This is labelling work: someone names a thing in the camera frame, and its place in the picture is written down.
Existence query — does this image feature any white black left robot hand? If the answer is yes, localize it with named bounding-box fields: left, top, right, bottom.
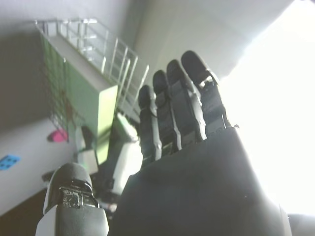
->
left=35, top=50, right=293, bottom=236

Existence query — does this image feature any light green paperback book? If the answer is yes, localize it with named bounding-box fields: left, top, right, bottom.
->
left=40, top=31, right=119, bottom=166

